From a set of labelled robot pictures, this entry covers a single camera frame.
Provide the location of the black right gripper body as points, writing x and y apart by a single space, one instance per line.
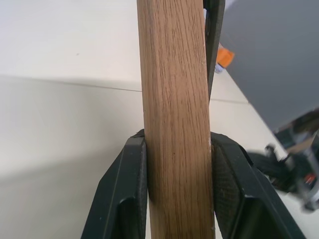
276 169

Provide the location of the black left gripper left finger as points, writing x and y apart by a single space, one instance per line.
129 189

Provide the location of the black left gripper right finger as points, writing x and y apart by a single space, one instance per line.
239 189

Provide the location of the wooden oak plank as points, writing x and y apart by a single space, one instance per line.
174 112

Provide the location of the orange and white box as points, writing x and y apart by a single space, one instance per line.
225 57

